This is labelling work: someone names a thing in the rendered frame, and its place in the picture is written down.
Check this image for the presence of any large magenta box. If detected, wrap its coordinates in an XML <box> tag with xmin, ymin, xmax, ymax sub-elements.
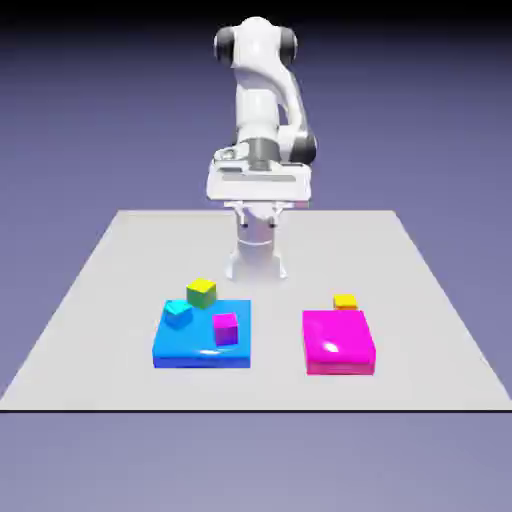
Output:
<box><xmin>301</xmin><ymin>309</ymin><xmax>378</xmax><ymax>377</ymax></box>

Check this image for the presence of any large blue box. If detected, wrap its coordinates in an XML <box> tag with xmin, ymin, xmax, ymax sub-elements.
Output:
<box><xmin>151</xmin><ymin>298</ymin><xmax>253</xmax><ymax>370</ymax></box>

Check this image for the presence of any small cyan cube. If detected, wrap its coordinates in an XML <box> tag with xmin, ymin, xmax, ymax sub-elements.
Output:
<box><xmin>163</xmin><ymin>299</ymin><xmax>194</xmax><ymax>330</ymax></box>

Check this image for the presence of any small yellow green cube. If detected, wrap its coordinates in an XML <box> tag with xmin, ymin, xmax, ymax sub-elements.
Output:
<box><xmin>185</xmin><ymin>277</ymin><xmax>218</xmax><ymax>310</ymax></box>

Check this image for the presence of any small magenta cube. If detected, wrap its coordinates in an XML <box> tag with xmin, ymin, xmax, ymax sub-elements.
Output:
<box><xmin>211</xmin><ymin>312</ymin><xmax>240</xmax><ymax>347</ymax></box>

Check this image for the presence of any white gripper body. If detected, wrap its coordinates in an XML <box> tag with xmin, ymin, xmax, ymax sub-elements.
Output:
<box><xmin>206</xmin><ymin>160</ymin><xmax>313</xmax><ymax>210</ymax></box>

